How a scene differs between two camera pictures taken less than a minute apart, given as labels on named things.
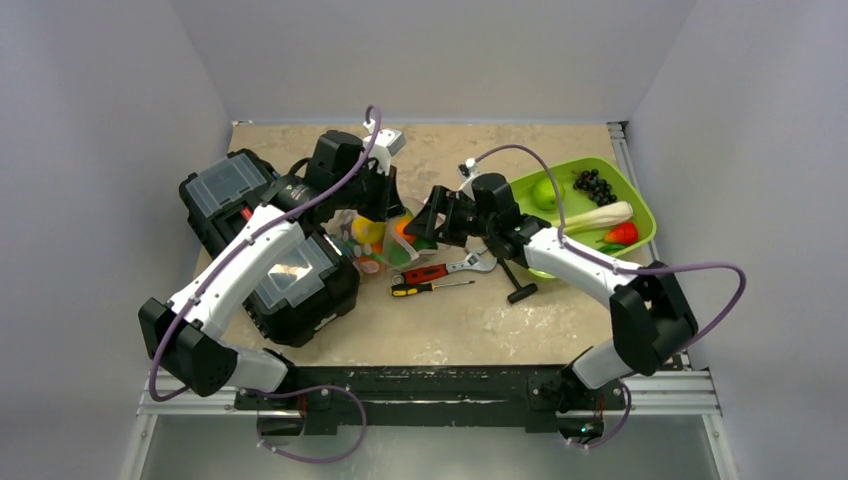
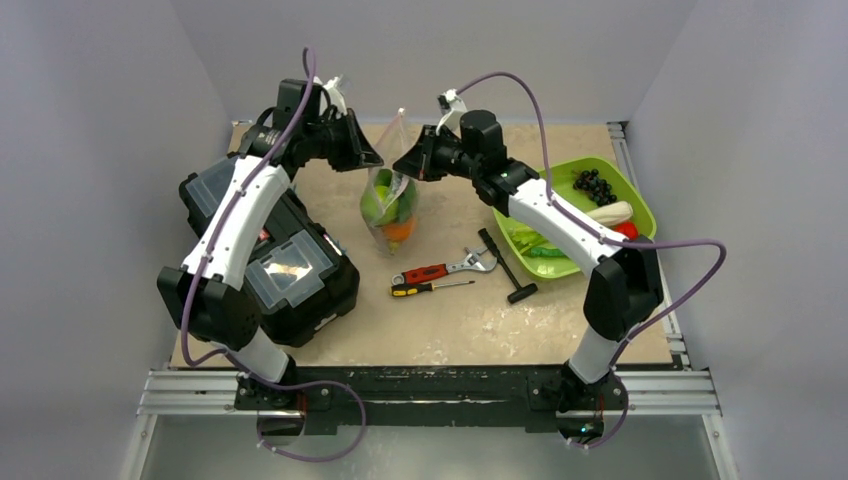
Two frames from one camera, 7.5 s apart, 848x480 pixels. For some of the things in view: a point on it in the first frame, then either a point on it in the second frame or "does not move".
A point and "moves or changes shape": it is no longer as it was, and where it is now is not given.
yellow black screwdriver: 397,290 does not move
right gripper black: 444,213 to 428,153
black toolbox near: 308,284 does not move
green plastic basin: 618,180 does not move
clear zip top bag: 374,246 moves or changes shape
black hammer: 522,291 does not move
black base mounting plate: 434,399 does not move
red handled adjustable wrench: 475,258 does not move
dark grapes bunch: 597,189 does not move
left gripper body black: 368,192 to 327,139
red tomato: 625,233 does not move
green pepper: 399,253 moves or changes shape
